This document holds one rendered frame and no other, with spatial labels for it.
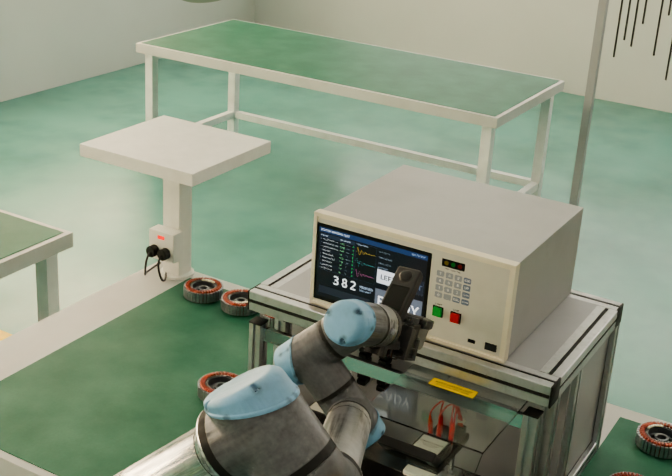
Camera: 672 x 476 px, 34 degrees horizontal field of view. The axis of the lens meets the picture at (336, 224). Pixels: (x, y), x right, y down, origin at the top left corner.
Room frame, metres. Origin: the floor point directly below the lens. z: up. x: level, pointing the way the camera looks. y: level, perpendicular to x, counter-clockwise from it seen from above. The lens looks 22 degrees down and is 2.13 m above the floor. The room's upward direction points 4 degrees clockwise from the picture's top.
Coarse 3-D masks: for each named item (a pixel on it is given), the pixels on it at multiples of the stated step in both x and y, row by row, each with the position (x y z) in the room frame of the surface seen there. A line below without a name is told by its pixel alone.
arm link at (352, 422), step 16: (352, 384) 1.62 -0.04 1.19; (320, 400) 1.60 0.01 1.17; (336, 400) 1.59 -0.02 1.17; (352, 400) 1.59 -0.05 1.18; (368, 400) 1.62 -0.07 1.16; (336, 416) 1.50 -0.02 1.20; (352, 416) 1.51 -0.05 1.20; (368, 416) 1.56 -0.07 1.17; (336, 432) 1.42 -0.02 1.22; (352, 432) 1.44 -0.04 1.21; (368, 432) 1.52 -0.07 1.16; (336, 448) 1.26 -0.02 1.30; (352, 448) 1.38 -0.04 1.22; (336, 464) 1.23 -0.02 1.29; (352, 464) 1.30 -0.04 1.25
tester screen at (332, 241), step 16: (320, 240) 2.07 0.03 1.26; (336, 240) 2.05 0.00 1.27; (352, 240) 2.03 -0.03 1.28; (368, 240) 2.01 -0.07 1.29; (320, 256) 2.06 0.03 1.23; (336, 256) 2.05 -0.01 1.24; (352, 256) 2.03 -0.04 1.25; (368, 256) 2.01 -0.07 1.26; (384, 256) 1.99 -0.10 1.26; (400, 256) 1.98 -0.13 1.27; (416, 256) 1.96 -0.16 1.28; (320, 272) 2.06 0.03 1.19; (336, 272) 2.05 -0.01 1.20; (352, 272) 2.03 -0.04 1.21; (368, 272) 2.01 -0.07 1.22; (336, 288) 2.04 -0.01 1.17; (368, 288) 2.01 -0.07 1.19; (384, 288) 1.99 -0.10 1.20
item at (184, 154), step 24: (168, 120) 3.00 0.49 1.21; (96, 144) 2.75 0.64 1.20; (120, 144) 2.76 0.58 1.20; (144, 144) 2.77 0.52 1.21; (168, 144) 2.78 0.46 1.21; (192, 144) 2.80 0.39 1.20; (216, 144) 2.81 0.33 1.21; (240, 144) 2.82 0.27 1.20; (264, 144) 2.84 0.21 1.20; (144, 168) 2.64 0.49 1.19; (168, 168) 2.60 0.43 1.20; (192, 168) 2.61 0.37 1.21; (216, 168) 2.65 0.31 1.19; (168, 192) 2.94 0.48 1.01; (168, 216) 2.94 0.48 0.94; (168, 240) 2.89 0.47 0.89; (168, 264) 2.94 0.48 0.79
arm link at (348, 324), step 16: (336, 304) 1.62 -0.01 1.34; (352, 304) 1.61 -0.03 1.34; (368, 304) 1.65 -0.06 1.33; (336, 320) 1.60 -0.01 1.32; (352, 320) 1.59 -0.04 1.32; (368, 320) 1.60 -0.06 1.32; (384, 320) 1.66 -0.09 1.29; (336, 336) 1.59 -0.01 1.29; (352, 336) 1.58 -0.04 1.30; (368, 336) 1.60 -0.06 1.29; (384, 336) 1.66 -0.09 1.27; (352, 352) 1.63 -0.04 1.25
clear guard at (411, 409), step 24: (408, 384) 1.85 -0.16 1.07; (456, 384) 1.86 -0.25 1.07; (384, 408) 1.76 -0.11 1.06; (408, 408) 1.76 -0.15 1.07; (432, 408) 1.77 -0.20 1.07; (456, 408) 1.77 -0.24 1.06; (480, 408) 1.78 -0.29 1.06; (504, 408) 1.78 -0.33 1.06; (384, 432) 1.70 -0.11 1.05; (408, 432) 1.69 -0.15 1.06; (432, 432) 1.69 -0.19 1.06; (456, 432) 1.69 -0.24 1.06; (480, 432) 1.70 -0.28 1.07; (384, 456) 1.67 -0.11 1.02; (408, 456) 1.66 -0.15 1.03; (456, 456) 1.64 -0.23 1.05; (480, 456) 1.63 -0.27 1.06
